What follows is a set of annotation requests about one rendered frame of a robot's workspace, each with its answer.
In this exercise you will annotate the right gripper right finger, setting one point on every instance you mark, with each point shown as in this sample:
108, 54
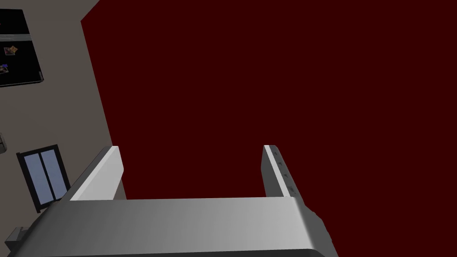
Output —
276, 175

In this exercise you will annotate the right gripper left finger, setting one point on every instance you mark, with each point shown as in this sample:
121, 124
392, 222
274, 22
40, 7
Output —
100, 176

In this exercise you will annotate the black framed window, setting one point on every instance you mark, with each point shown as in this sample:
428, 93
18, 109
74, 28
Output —
43, 175

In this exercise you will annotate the black fridge with magnets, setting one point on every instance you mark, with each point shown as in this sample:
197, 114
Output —
18, 46

